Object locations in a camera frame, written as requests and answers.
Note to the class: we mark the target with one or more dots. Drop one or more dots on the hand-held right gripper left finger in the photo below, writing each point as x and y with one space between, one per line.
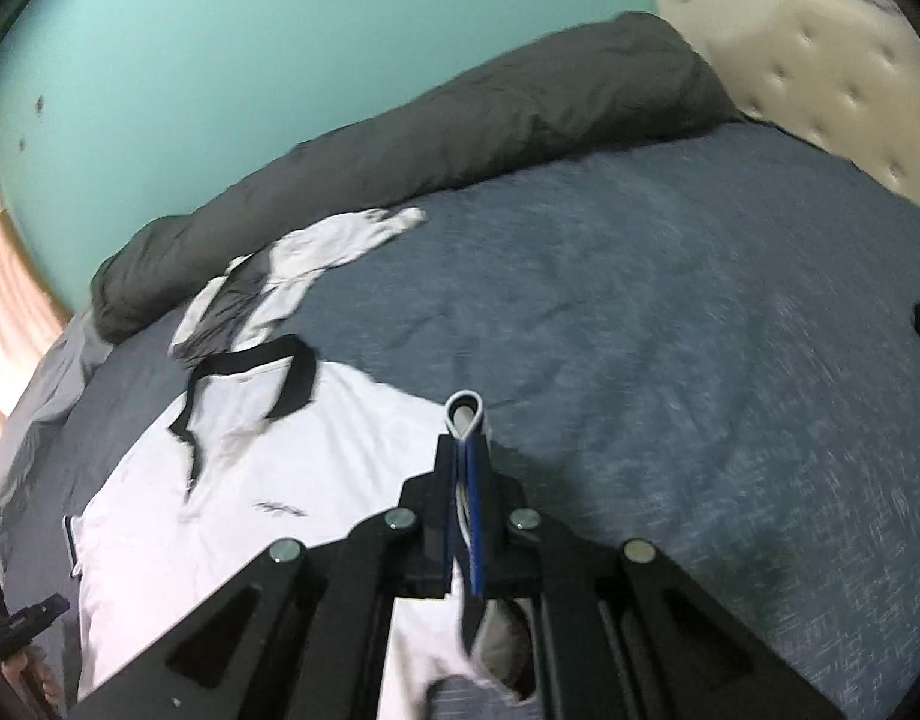
451 525

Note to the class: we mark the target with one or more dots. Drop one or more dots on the light grey bed sheet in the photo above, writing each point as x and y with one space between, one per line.
48 405

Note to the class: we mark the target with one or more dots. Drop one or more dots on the cream tufted headboard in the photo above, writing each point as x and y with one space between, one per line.
820 37

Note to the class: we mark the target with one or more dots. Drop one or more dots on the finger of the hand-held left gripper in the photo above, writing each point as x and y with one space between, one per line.
48 607

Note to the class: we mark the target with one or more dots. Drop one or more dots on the person's left hand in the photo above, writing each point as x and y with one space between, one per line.
36 679

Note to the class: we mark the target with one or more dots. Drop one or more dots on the white crumpled garment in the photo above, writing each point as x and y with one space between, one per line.
332 244

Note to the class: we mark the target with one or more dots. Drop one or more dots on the dark grey rolled duvet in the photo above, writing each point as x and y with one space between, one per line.
467 127

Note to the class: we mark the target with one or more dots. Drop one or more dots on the white polo shirt black collar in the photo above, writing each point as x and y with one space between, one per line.
242 480

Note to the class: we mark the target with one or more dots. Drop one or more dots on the blue patterned bed cover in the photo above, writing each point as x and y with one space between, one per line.
692 330

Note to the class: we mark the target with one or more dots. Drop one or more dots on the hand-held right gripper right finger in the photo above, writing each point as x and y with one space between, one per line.
479 532

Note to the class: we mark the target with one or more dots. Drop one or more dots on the dark grey crumpled garment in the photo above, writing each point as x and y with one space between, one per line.
227 304

